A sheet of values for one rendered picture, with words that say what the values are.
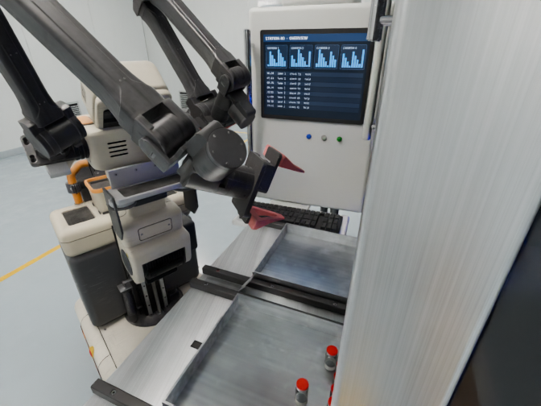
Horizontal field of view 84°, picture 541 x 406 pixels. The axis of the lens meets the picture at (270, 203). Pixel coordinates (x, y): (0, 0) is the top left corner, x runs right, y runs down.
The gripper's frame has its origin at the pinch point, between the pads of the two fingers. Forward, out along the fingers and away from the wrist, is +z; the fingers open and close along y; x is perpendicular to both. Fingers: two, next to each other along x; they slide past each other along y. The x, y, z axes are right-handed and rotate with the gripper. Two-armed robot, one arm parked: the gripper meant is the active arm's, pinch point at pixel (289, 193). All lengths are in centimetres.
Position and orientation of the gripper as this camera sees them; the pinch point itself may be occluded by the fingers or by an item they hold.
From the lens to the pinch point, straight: 56.0
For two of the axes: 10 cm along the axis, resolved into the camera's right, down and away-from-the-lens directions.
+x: -4.0, -4.3, 8.1
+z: 8.4, 1.8, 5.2
